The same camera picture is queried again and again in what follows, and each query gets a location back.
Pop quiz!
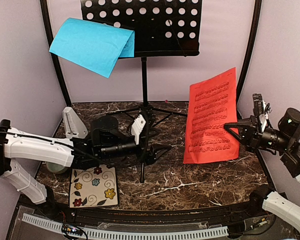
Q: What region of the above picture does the blue sheet music page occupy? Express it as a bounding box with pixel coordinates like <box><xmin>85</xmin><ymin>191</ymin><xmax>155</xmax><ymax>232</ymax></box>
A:
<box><xmin>49</xmin><ymin>18</ymin><xmax>135</xmax><ymax>78</ymax></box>

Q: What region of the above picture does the right black frame post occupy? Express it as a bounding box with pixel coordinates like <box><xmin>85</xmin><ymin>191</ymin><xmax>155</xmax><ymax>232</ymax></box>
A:
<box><xmin>236</xmin><ymin>0</ymin><xmax>272</xmax><ymax>183</ymax></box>

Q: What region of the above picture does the white metronome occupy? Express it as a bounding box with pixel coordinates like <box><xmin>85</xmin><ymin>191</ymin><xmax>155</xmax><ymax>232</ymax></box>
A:
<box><xmin>62</xmin><ymin>106</ymin><xmax>88</xmax><ymax>139</ymax></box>

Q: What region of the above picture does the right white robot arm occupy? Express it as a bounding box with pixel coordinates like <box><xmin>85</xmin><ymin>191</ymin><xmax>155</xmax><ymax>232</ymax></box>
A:
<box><xmin>224</xmin><ymin>107</ymin><xmax>300</xmax><ymax>234</ymax></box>

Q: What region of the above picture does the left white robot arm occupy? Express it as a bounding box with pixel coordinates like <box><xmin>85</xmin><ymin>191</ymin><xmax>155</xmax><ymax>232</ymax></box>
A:
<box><xmin>0</xmin><ymin>114</ymin><xmax>171</xmax><ymax>218</ymax></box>

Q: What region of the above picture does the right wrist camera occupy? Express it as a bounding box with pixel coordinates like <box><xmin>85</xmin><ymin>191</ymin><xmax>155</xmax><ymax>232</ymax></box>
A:
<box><xmin>252</xmin><ymin>93</ymin><xmax>271</xmax><ymax>126</ymax></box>

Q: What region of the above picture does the small green circuit board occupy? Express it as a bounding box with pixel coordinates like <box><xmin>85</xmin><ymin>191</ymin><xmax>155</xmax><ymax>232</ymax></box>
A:
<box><xmin>61</xmin><ymin>223</ymin><xmax>84</xmax><ymax>237</ymax></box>

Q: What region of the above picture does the square floral ceramic plate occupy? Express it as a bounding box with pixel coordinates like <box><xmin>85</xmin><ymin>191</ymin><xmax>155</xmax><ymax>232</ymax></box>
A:
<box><xmin>68</xmin><ymin>164</ymin><xmax>119</xmax><ymax>209</ymax></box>

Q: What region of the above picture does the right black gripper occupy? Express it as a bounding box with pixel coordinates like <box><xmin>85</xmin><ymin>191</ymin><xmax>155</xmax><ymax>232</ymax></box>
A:
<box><xmin>223</xmin><ymin>115</ymin><xmax>292</xmax><ymax>153</ymax></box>

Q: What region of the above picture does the white slotted cable duct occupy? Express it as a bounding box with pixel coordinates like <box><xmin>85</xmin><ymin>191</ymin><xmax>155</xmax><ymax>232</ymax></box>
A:
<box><xmin>21</xmin><ymin>213</ymin><xmax>229</xmax><ymax>240</ymax></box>

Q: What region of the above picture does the left black frame post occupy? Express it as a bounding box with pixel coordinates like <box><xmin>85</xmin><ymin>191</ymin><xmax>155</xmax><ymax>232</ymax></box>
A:
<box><xmin>39</xmin><ymin>0</ymin><xmax>72</xmax><ymax>107</ymax></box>

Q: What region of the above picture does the pale green ceramic bowl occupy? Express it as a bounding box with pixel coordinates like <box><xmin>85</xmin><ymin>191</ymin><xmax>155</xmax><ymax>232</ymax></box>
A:
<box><xmin>46</xmin><ymin>162</ymin><xmax>68</xmax><ymax>174</ymax></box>

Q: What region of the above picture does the red sheet music page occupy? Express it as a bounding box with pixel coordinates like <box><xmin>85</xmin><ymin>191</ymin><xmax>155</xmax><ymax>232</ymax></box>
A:
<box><xmin>183</xmin><ymin>67</ymin><xmax>240</xmax><ymax>164</ymax></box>

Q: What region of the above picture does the black frame post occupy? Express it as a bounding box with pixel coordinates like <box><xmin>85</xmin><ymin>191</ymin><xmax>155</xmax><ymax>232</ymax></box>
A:
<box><xmin>39</xmin><ymin>0</ymin><xmax>72</xmax><ymax>107</ymax></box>
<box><xmin>236</xmin><ymin>0</ymin><xmax>272</xmax><ymax>183</ymax></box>

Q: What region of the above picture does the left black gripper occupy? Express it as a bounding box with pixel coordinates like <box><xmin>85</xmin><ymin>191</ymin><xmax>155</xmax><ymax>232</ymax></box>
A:
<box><xmin>100</xmin><ymin>135</ymin><xmax>173</xmax><ymax>166</ymax></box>

